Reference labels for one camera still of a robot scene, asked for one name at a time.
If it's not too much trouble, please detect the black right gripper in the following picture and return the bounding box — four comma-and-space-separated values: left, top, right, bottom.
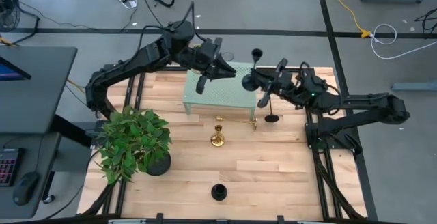
251, 58, 298, 109

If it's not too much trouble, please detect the black computer mouse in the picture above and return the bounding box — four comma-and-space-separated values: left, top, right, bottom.
12, 171, 40, 207

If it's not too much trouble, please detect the green perforated metal shelf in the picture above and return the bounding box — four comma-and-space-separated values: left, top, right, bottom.
182, 61, 257, 121

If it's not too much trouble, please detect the black floor cable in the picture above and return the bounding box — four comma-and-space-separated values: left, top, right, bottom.
414, 7, 437, 34

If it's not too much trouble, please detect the computer screen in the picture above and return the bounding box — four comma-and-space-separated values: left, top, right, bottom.
0, 56, 32, 82

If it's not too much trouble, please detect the white floor cable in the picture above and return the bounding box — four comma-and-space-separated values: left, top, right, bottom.
370, 23, 437, 61

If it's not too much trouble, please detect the backlit keyboard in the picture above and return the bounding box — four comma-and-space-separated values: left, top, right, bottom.
0, 148, 22, 187

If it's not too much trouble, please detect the green plant in black pot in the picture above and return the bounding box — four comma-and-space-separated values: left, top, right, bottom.
94, 104, 173, 186

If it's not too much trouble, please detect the black aluminium rig frame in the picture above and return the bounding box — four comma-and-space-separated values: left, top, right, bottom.
76, 65, 369, 224

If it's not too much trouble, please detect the yellow extension cable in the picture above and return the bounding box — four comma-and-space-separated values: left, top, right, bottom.
333, 0, 372, 39

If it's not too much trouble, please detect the low grey desk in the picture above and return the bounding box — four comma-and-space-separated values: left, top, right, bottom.
0, 131, 62, 220

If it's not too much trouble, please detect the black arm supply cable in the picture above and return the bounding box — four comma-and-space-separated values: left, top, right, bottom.
136, 0, 165, 27

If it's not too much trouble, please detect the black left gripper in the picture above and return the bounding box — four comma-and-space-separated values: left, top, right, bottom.
184, 38, 236, 95

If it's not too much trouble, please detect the black floor fan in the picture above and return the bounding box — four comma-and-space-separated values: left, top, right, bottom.
0, 0, 22, 33

